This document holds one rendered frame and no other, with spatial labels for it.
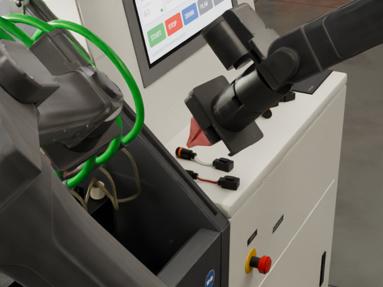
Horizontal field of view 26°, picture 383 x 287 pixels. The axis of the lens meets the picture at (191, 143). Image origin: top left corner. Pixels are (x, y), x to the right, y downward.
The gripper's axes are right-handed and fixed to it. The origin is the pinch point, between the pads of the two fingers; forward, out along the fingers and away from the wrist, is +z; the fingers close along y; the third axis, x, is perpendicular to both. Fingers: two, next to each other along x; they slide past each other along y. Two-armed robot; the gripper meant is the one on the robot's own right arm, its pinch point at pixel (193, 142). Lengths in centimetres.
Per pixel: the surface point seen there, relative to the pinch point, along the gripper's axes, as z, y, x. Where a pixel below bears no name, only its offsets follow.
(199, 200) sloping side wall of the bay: 26.2, -6.0, -17.3
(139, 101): 13.6, 11.8, -7.4
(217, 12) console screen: 38, 29, -62
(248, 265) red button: 39, -21, -29
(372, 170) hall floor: 146, -28, -210
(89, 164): 12.7, 6.1, 8.0
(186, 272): 23.7, -15.1, -4.4
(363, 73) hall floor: 188, 15, -303
